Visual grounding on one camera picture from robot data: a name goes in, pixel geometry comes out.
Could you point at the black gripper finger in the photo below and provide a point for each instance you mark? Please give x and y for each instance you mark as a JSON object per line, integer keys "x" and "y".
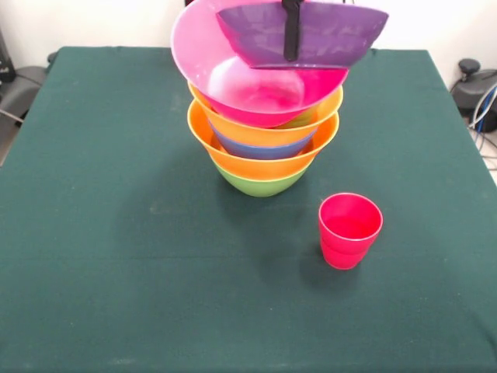
{"x": 291, "y": 35}

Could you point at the purple bowl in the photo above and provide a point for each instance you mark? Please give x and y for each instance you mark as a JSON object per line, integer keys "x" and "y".
{"x": 330, "y": 39}

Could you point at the orange bowl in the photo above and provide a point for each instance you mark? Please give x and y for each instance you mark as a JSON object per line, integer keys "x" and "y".
{"x": 268, "y": 167}
{"x": 330, "y": 105}

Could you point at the green cup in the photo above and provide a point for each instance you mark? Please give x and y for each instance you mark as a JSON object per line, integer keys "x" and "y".
{"x": 301, "y": 120}

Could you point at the pink bowl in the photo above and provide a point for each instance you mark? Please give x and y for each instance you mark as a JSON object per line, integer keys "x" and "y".
{"x": 194, "y": 50}

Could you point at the blue bowl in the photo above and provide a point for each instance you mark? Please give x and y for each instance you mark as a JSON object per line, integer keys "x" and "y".
{"x": 264, "y": 151}

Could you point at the green bowl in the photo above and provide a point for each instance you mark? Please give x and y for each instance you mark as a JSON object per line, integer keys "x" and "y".
{"x": 260, "y": 188}

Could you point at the red cup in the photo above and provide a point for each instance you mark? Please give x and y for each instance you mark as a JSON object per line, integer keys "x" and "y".
{"x": 345, "y": 248}

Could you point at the dark green tablecloth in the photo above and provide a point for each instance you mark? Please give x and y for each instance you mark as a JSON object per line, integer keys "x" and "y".
{"x": 194, "y": 291}

